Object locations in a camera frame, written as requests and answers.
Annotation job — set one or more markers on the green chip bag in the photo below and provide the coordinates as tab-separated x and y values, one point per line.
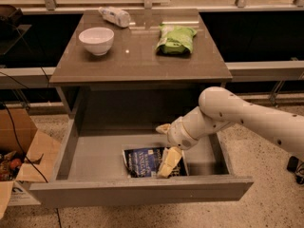
175	39

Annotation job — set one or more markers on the black device on shelf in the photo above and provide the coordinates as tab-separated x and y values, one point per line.
10	17

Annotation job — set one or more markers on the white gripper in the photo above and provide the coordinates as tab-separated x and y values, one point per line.
177	134

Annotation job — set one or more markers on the white ceramic bowl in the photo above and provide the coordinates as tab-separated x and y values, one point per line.
97	41

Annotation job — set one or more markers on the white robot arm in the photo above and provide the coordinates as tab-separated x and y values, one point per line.
219	108

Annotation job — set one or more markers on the blue chip bag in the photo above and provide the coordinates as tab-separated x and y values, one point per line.
145	163

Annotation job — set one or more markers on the grey cabinet counter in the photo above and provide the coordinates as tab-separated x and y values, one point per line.
133	56

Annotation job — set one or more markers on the brown cardboard box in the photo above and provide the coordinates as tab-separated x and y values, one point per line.
27	157

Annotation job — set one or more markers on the black power adapter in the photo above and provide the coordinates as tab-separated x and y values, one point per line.
296	166

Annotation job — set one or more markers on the open grey top drawer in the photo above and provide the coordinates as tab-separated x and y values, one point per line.
90	166

